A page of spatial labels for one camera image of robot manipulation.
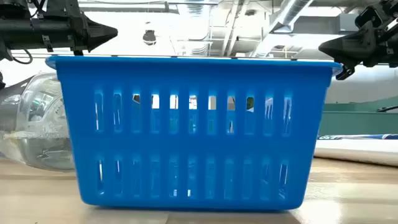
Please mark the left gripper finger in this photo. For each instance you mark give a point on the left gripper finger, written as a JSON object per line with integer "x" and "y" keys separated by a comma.
{"x": 99, "y": 34}

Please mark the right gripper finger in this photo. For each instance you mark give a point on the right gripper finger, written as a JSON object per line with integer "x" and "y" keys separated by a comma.
{"x": 348, "y": 46}

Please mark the clear spray bottle white trigger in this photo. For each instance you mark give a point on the clear spray bottle white trigger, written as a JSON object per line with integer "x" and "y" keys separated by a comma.
{"x": 40, "y": 124}

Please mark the white lotion bottle blue label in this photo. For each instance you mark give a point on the white lotion bottle blue label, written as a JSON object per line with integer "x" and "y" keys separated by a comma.
{"x": 357, "y": 151}

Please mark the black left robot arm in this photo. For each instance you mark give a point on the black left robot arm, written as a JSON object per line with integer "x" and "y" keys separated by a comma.
{"x": 18, "y": 34}

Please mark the black ceiling dome fixture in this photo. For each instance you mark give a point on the black ceiling dome fixture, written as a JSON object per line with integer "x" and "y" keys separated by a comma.
{"x": 149, "y": 37}

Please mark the blue slotted plastic basket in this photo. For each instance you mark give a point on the blue slotted plastic basket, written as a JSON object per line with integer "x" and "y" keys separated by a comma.
{"x": 199, "y": 146}

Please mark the white rectangular ventilation duct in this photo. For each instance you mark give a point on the white rectangular ventilation duct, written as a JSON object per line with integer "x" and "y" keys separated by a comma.
{"x": 323, "y": 25}

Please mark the silver round ventilation duct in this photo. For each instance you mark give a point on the silver round ventilation duct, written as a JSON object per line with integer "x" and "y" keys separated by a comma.
{"x": 289, "y": 15}

